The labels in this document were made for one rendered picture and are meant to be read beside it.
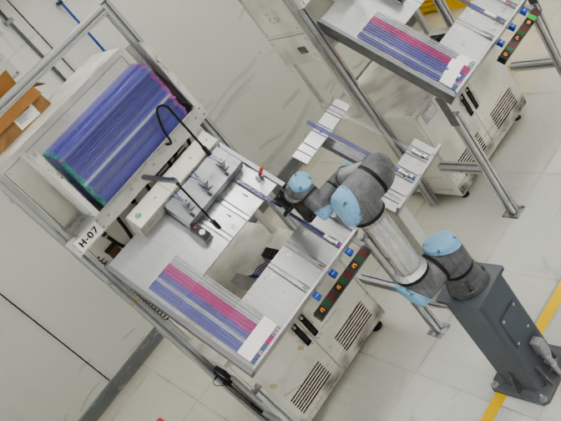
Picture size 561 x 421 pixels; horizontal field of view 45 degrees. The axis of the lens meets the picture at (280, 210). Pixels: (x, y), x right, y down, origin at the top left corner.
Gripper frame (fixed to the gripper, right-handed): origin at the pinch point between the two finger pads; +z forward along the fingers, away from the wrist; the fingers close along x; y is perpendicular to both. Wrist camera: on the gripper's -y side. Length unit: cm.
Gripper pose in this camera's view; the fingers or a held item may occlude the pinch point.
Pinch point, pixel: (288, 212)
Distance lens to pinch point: 271.1
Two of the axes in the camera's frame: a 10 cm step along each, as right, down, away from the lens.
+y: -7.9, -6.1, 0.4
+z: -1.7, 2.9, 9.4
